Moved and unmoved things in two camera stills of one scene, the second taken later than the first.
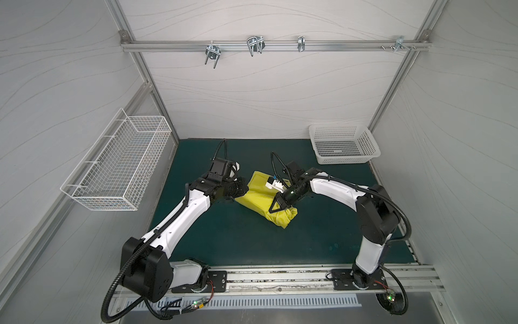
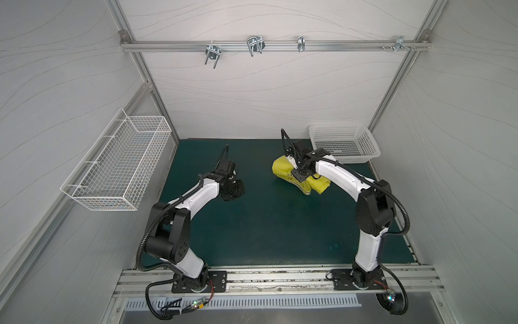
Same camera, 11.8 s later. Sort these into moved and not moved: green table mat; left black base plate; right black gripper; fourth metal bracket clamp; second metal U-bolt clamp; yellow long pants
Moved: yellow long pants; right black gripper
Not moved: second metal U-bolt clamp; left black base plate; fourth metal bracket clamp; green table mat
